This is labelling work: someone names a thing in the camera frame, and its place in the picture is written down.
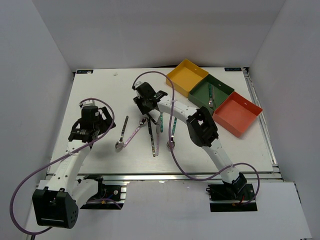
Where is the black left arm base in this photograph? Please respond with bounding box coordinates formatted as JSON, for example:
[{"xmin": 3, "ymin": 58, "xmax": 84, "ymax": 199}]
[{"xmin": 81, "ymin": 175, "xmax": 126, "ymax": 210}]

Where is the knife with black patterned handle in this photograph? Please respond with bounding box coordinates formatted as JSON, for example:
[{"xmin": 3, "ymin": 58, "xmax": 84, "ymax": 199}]
[{"xmin": 148, "ymin": 118, "xmax": 156, "ymax": 157}]

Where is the spoon with pink handle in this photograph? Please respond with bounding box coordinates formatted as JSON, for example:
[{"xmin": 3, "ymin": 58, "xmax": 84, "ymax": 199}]
[{"xmin": 123, "ymin": 117, "xmax": 148, "ymax": 148}]

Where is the knife with green handle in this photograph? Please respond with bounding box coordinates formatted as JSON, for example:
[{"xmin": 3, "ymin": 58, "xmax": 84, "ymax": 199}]
[{"xmin": 159, "ymin": 112, "xmax": 164, "ymax": 133}]

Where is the green square bin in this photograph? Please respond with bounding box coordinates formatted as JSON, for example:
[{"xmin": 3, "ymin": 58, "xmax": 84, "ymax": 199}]
[{"xmin": 188, "ymin": 74, "xmax": 235, "ymax": 116}]

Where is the spoon with black patterned handle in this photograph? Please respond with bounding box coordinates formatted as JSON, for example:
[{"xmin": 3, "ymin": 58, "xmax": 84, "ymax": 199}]
[{"xmin": 115, "ymin": 115, "xmax": 129, "ymax": 151}]

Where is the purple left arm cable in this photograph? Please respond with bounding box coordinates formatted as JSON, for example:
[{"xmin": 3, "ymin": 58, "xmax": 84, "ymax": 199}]
[{"xmin": 9, "ymin": 97, "xmax": 116, "ymax": 236}]

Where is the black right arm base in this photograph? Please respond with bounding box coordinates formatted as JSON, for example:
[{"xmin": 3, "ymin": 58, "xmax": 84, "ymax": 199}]
[{"xmin": 205, "ymin": 184, "xmax": 258, "ymax": 213}]

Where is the knife with pink handle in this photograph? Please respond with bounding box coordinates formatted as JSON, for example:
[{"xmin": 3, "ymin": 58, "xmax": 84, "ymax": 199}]
[{"xmin": 155, "ymin": 123, "xmax": 161, "ymax": 156}]

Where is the fork with black patterned handle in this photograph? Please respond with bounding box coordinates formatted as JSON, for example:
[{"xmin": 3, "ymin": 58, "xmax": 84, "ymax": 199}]
[{"xmin": 146, "ymin": 113, "xmax": 157, "ymax": 125}]

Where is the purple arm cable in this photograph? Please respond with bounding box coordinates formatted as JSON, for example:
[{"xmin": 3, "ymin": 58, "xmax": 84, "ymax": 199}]
[
  {"xmin": 131, "ymin": 71, "xmax": 261, "ymax": 207},
  {"xmin": 9, "ymin": 97, "xmax": 116, "ymax": 236}
]

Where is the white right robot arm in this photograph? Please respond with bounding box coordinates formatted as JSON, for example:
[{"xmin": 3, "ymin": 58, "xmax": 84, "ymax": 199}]
[{"xmin": 132, "ymin": 81, "xmax": 247, "ymax": 200}]

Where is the fork with green handle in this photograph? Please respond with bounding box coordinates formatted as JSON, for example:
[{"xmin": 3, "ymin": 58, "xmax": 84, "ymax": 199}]
[{"xmin": 208, "ymin": 83, "xmax": 215, "ymax": 109}]

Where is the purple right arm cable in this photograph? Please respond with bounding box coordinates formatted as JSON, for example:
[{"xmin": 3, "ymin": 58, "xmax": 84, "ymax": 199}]
[{"xmin": 131, "ymin": 71, "xmax": 261, "ymax": 207}]

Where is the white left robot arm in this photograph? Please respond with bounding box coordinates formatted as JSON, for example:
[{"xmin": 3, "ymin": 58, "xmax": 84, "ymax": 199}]
[{"xmin": 32, "ymin": 103, "xmax": 116, "ymax": 229}]

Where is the spoon with green handle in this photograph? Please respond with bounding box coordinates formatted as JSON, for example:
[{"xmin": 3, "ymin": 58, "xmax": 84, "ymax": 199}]
[{"xmin": 166, "ymin": 117, "xmax": 178, "ymax": 149}]

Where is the yellow square bin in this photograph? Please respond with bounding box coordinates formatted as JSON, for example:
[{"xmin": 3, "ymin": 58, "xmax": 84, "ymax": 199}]
[{"xmin": 167, "ymin": 59, "xmax": 209, "ymax": 98}]

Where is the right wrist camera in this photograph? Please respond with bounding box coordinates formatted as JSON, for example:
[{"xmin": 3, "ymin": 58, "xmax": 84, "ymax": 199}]
[{"xmin": 132, "ymin": 81, "xmax": 143, "ymax": 91}]

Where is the orange square bin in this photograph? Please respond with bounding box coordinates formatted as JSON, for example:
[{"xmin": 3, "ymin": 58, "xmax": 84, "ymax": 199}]
[{"xmin": 212, "ymin": 91, "xmax": 263, "ymax": 138}]

